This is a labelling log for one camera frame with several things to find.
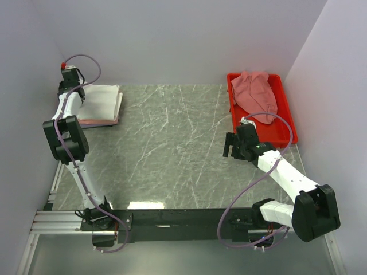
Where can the white Coca-Cola t-shirt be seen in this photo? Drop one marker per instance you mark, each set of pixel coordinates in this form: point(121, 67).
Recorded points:
point(101, 103)

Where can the crumpled pink t-shirt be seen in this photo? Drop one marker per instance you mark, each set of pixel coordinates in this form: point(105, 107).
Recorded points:
point(253, 93)

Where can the aluminium rail frame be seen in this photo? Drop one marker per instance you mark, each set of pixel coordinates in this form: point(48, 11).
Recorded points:
point(66, 222)

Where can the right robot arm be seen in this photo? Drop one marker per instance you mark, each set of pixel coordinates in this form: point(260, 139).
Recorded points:
point(313, 212)

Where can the red plastic bin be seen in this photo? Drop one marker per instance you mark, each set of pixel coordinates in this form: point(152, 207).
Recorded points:
point(277, 132)

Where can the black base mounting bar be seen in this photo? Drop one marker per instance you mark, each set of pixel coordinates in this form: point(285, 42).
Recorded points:
point(129, 226)

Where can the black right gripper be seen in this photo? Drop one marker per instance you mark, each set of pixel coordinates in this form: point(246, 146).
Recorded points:
point(231, 138)

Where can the folded lavender t-shirt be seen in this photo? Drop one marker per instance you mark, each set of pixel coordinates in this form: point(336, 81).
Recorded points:
point(87, 126)

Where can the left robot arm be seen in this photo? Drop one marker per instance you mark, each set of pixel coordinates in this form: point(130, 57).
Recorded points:
point(67, 140)

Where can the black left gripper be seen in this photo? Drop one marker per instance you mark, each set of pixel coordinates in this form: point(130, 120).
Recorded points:
point(61, 85)

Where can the folded salmon pink t-shirt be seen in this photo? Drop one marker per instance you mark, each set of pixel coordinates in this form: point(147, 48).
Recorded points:
point(89, 122)

